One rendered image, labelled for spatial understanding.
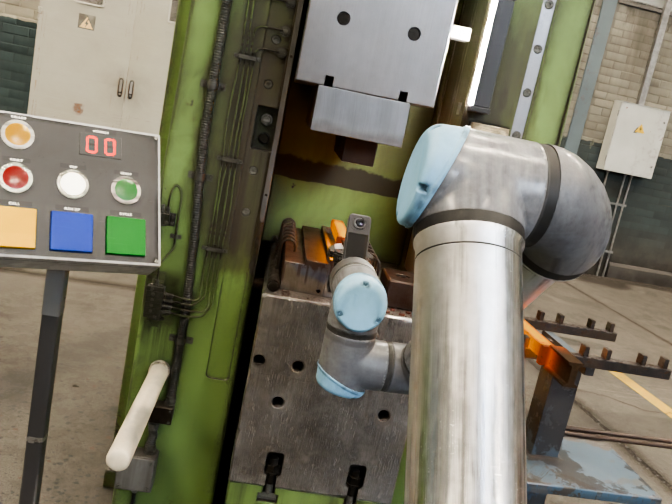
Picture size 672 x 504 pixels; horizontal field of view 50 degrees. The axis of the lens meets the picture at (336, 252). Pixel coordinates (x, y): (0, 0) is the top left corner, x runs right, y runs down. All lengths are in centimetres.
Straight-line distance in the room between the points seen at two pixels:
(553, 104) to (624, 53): 684
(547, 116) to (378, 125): 44
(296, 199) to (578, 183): 134
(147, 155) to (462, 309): 96
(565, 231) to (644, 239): 826
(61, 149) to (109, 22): 538
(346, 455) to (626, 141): 714
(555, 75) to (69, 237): 113
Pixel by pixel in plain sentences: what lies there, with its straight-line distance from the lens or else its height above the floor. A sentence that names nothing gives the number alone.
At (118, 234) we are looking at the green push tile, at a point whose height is 101.
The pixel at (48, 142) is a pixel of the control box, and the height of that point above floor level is 116.
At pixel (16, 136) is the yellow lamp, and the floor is 116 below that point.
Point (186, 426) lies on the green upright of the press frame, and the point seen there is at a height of 48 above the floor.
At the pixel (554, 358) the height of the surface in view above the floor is 99.
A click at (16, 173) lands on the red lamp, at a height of 110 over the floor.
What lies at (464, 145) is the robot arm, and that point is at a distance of 75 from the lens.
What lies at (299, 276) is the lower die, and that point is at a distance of 159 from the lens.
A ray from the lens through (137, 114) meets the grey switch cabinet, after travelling 680.
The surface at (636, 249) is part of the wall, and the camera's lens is 904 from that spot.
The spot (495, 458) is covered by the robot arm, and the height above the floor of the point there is 107.
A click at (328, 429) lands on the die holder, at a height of 63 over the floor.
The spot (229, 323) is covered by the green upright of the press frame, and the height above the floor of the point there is 77.
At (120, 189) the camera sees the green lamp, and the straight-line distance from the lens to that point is 147.
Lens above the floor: 134
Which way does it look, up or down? 12 degrees down
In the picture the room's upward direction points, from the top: 12 degrees clockwise
